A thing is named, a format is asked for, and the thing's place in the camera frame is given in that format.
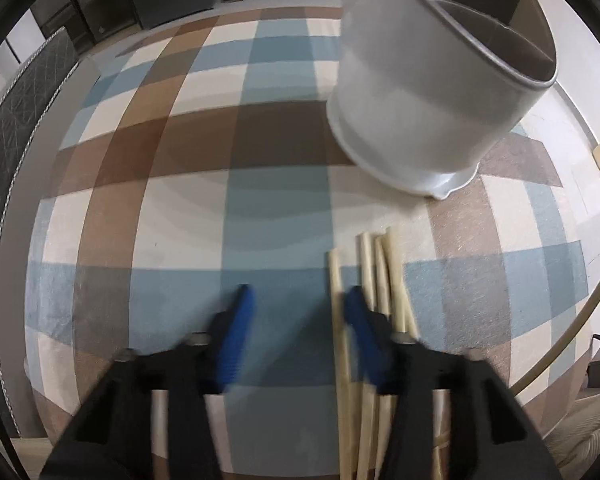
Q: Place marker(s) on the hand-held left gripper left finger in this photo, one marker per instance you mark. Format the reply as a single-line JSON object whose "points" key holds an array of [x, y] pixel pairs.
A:
{"points": [[237, 330]]}

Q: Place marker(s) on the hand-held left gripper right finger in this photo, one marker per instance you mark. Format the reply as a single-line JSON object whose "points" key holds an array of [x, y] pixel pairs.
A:
{"points": [[365, 340]]}

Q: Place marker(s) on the pile of wooden chopsticks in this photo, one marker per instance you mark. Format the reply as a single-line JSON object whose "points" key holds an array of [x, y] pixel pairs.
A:
{"points": [[337, 300]]}

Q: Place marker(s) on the white grey utensil holder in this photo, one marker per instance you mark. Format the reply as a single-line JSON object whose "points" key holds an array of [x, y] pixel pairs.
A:
{"points": [[405, 85]]}

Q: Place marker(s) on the plaid tablecloth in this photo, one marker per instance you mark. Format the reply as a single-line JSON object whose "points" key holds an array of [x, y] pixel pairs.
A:
{"points": [[180, 210]]}

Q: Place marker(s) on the cream woven cushion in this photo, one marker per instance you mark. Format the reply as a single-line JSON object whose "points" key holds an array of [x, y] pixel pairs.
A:
{"points": [[590, 435]]}

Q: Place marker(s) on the grey bed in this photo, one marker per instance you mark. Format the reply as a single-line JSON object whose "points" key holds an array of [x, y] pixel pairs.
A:
{"points": [[25, 110]]}

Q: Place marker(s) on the dark glass cabinet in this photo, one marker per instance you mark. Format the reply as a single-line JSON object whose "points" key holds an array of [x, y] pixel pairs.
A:
{"points": [[95, 5]]}

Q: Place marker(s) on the white wardrobe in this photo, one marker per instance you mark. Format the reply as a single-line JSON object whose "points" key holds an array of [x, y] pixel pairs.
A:
{"points": [[22, 40]]}

